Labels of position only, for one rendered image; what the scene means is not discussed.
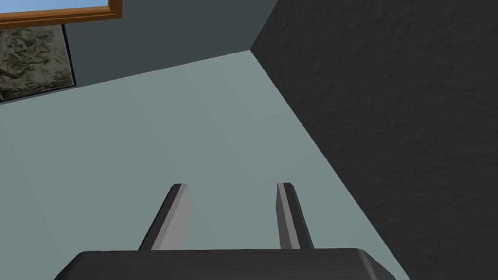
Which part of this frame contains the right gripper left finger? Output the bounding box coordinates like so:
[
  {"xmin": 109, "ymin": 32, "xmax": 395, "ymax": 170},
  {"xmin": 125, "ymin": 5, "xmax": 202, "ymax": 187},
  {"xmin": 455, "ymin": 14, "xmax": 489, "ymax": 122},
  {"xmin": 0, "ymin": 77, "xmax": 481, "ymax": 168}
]
[{"xmin": 138, "ymin": 183, "xmax": 192, "ymax": 251}]

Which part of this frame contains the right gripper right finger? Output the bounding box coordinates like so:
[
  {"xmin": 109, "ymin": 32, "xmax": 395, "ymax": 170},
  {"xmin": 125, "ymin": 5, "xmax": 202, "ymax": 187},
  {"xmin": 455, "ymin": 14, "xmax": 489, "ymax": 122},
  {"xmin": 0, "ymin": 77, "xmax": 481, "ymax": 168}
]
[{"xmin": 276, "ymin": 182, "xmax": 315, "ymax": 250}]

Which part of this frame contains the black framed floral picture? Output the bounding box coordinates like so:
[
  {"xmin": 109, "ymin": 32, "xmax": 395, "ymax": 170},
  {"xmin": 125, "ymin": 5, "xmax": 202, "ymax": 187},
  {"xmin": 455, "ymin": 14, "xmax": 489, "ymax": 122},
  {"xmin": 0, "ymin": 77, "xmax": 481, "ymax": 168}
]
[{"xmin": 0, "ymin": 24, "xmax": 77, "ymax": 104}]

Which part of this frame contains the wooden framed window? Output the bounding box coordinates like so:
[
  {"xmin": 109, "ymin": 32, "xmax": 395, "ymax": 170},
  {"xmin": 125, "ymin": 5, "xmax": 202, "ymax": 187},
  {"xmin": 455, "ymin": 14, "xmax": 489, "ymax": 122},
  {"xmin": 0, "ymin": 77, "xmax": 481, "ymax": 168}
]
[{"xmin": 0, "ymin": 0, "xmax": 123, "ymax": 31}]

